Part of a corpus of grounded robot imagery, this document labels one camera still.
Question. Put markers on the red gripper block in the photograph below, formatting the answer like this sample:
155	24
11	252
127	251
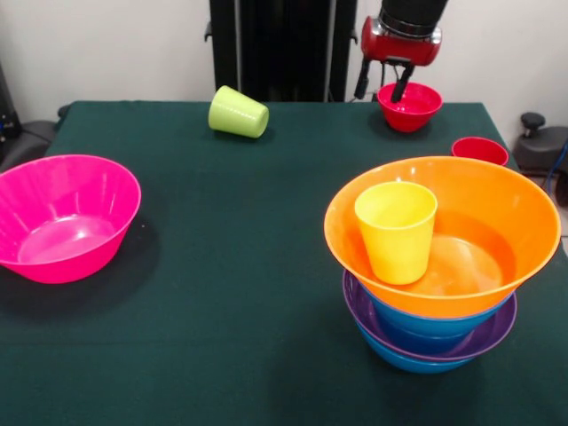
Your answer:
399	46

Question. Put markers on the green plastic cup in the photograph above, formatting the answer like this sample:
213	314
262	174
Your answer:
237	113

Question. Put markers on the large orange plastic bowl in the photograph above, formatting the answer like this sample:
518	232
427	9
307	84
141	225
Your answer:
488	199

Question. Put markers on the yellow plastic cup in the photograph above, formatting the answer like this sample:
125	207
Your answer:
397	248

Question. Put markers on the small teal blue bowl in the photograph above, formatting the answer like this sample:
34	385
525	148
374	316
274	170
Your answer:
421	347

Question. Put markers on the purple plastic bowl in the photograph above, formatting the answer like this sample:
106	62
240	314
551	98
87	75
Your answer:
492	333

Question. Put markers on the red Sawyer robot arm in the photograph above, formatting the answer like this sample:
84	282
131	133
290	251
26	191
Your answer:
412	13

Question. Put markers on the black computer tower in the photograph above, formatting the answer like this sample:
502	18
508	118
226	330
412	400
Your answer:
6	111

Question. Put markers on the small red plastic bowl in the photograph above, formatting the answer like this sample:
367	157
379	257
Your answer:
412	115

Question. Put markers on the red plastic cup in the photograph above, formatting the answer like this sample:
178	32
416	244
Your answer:
479	151

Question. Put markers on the dark green tablecloth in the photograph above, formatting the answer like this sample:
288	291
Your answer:
222	355

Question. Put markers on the large pink plastic bowl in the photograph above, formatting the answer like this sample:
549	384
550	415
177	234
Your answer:
66	217

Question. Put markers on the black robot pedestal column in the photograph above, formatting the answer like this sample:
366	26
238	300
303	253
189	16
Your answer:
284	44

